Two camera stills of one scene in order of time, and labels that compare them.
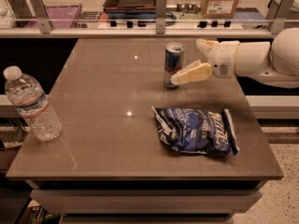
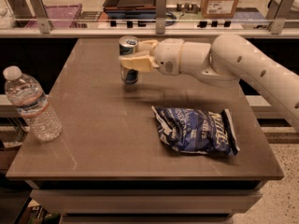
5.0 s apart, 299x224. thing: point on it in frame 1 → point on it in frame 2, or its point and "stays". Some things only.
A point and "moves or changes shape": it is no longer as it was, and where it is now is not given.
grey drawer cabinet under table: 146,201 stays
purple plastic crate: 61,16 stays
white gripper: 222,59 → 168,56
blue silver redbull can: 174,63 moves or changes shape
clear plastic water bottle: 29,98 stays
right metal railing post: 277,13 stays
